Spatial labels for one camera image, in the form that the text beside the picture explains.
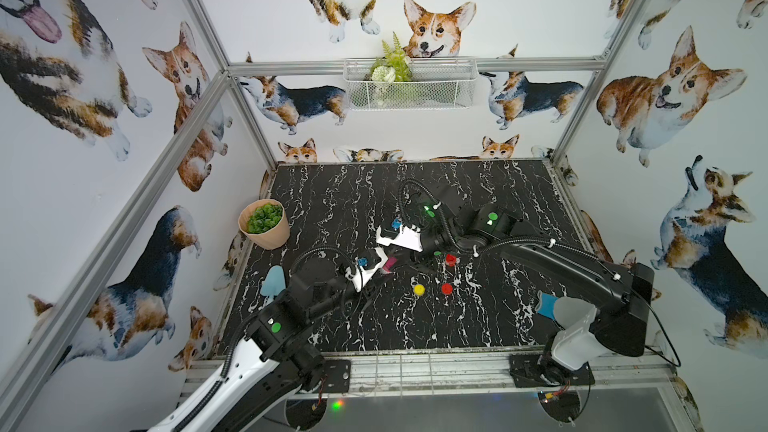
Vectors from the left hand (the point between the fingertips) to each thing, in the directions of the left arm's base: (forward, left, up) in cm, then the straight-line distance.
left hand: (389, 264), depth 67 cm
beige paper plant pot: (+17, +35, -16) cm, 43 cm away
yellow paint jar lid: (+3, -8, -24) cm, 25 cm away
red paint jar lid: (+3, -16, -24) cm, 29 cm away
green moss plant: (+21, +38, -13) cm, 46 cm away
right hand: (0, 0, +3) cm, 3 cm away
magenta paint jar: (-2, 0, +3) cm, 4 cm away
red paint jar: (+13, -18, -25) cm, 33 cm away
